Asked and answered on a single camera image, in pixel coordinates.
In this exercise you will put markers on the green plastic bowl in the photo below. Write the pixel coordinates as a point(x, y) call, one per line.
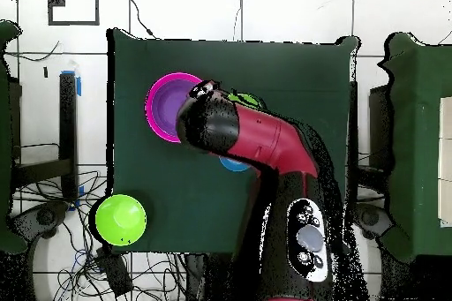
point(247, 99)
point(121, 219)

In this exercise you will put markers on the purple plastic bowl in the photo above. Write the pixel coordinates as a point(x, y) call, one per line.
point(167, 103)

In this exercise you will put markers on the pink plastic bowl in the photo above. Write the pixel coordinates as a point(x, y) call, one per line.
point(151, 117)

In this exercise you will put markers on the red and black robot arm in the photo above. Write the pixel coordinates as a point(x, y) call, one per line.
point(268, 138)

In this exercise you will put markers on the light blue plastic bowl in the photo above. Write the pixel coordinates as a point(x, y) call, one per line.
point(231, 165)

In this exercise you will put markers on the dark green table cloth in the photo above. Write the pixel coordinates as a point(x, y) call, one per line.
point(282, 68)

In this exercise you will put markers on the black power adapter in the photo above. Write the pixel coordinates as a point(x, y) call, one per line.
point(114, 272)

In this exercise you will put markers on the green cloth side table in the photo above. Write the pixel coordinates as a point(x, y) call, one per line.
point(4, 138)
point(413, 138)

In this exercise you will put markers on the beige boxes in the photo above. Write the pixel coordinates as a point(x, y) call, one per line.
point(445, 159)

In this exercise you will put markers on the black upright post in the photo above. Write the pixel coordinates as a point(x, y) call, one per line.
point(69, 121)

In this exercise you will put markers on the black pedestal leg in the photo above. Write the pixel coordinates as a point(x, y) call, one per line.
point(46, 216)
point(372, 218)

